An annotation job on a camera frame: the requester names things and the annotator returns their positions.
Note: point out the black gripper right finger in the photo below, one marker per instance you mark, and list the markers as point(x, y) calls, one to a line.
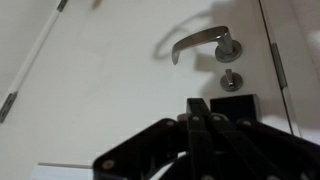
point(266, 150)

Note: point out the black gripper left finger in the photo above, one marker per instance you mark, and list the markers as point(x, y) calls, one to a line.
point(140, 150)

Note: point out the white door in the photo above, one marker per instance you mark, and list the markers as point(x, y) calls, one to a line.
point(100, 83)

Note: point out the white paper door label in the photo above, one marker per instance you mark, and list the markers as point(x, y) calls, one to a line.
point(60, 172)

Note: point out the silver door strike plate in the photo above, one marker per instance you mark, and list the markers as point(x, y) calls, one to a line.
point(279, 66)

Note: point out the silver deadbolt thumb turn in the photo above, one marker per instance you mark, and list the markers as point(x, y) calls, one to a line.
point(231, 81)

